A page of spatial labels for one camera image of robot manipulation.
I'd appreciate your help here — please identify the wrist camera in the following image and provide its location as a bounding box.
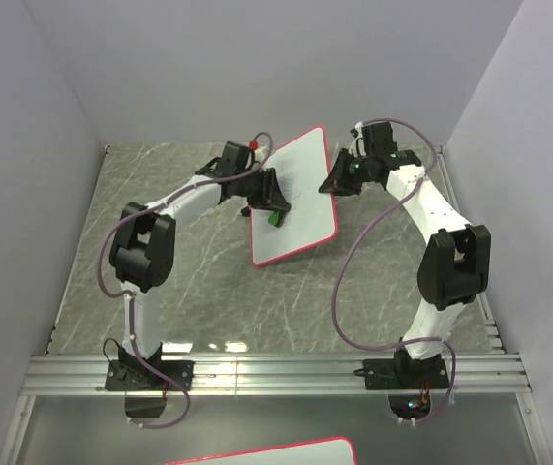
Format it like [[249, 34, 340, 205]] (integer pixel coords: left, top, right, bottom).
[[361, 121, 398, 157], [218, 141, 255, 176]]

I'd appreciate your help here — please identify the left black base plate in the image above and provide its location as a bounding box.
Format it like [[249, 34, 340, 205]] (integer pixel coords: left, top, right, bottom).
[[105, 360, 194, 392]]

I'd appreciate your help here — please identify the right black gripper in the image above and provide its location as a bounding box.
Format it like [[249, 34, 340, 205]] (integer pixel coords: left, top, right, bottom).
[[319, 149, 373, 198]]

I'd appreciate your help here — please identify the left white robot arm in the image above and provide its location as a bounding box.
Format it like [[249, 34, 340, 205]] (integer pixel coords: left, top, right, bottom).
[[97, 165, 292, 389]]

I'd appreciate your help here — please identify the green whiteboard eraser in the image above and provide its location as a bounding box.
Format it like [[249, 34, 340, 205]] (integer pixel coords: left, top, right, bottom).
[[268, 211, 286, 228]]

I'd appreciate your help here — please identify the purple cable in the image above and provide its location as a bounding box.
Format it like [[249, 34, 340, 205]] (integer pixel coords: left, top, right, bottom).
[[97, 131, 275, 430], [329, 117, 456, 422]]

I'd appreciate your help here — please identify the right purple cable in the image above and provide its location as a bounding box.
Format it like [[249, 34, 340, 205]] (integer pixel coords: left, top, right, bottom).
[[329, 117, 456, 422]]

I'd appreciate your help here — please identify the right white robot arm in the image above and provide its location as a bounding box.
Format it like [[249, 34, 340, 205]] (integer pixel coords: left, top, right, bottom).
[[319, 148, 491, 388]]

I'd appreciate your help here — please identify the pink framed whiteboard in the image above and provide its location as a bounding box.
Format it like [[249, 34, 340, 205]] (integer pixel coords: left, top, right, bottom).
[[172, 437, 358, 465], [250, 126, 338, 266]]

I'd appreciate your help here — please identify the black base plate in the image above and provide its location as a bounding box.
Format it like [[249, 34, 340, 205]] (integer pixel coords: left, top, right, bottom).
[[105, 360, 194, 392], [353, 357, 449, 390]]

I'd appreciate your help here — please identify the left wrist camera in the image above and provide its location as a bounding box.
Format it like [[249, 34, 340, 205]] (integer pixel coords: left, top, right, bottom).
[[218, 141, 255, 176]]

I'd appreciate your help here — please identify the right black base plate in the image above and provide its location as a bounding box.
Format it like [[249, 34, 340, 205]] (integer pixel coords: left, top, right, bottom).
[[353, 357, 449, 390]]

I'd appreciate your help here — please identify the aluminium mounting rail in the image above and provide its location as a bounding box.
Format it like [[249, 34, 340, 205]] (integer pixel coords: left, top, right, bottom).
[[20, 353, 531, 396]]

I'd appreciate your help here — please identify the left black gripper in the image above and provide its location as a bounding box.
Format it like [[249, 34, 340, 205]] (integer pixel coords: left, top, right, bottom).
[[237, 169, 291, 213]]

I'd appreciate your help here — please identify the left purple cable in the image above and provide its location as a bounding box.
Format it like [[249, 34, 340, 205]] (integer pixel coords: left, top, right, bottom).
[[97, 131, 275, 430]]

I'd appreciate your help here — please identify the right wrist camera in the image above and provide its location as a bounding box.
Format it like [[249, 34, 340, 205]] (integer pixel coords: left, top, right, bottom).
[[361, 121, 398, 157]]

